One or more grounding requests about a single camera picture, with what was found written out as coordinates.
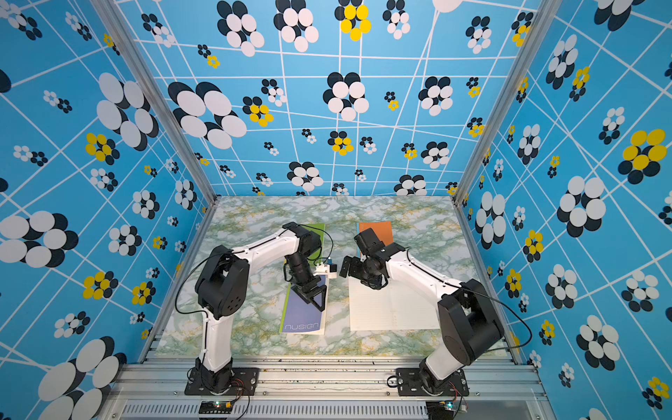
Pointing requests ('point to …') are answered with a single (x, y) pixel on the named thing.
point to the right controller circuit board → (440, 409)
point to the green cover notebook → (317, 257)
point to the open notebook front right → (393, 307)
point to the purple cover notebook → (301, 318)
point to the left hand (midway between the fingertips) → (318, 302)
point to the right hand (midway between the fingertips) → (353, 276)
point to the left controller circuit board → (215, 407)
